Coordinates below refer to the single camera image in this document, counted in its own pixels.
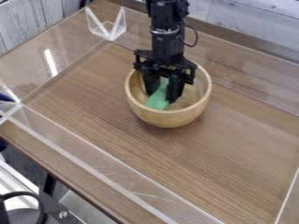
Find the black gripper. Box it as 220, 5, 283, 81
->
133, 50, 197, 103

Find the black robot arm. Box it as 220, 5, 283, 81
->
133, 0, 197, 103

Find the green rectangular block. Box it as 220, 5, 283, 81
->
144, 79, 169, 110

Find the blue object at edge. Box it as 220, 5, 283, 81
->
0, 93, 14, 102

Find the clear acrylic corner bracket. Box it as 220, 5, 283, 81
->
84, 7, 127, 41

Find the black table leg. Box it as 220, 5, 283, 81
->
43, 174, 56, 196

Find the black cable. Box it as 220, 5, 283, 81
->
0, 191, 49, 224

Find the clear acrylic tray wall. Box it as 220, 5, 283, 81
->
0, 77, 224, 224

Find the light wooden bowl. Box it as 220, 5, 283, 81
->
125, 66, 212, 129

